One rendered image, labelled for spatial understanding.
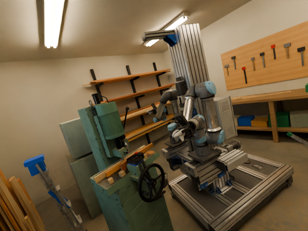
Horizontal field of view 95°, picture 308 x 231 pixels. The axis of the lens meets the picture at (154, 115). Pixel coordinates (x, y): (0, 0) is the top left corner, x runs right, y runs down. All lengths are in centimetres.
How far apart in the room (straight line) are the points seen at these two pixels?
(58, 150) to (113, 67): 236
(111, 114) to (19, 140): 260
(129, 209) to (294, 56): 356
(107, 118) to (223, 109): 119
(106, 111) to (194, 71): 93
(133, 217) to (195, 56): 158
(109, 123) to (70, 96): 249
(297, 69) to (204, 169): 283
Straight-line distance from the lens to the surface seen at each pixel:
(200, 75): 157
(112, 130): 127
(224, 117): 172
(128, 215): 142
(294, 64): 374
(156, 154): 148
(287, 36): 376
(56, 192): 198
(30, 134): 362
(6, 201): 242
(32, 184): 380
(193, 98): 123
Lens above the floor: 149
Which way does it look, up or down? 9 degrees down
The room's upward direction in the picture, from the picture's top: 15 degrees counter-clockwise
